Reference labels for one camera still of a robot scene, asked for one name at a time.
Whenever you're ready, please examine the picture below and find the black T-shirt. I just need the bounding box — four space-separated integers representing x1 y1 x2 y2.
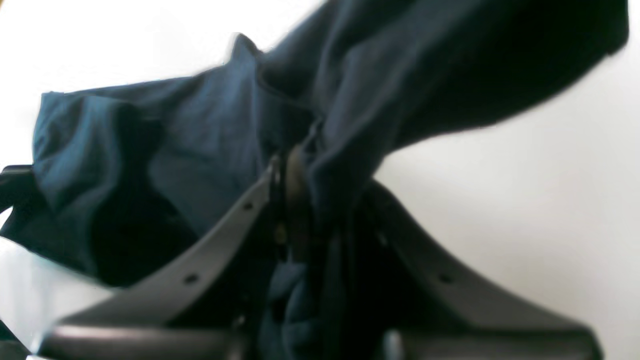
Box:
1 0 629 360

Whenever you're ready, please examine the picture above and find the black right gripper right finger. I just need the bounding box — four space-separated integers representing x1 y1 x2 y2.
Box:
350 182 604 360

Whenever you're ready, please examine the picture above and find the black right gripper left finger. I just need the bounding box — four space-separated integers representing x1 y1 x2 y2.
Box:
38 150 313 360

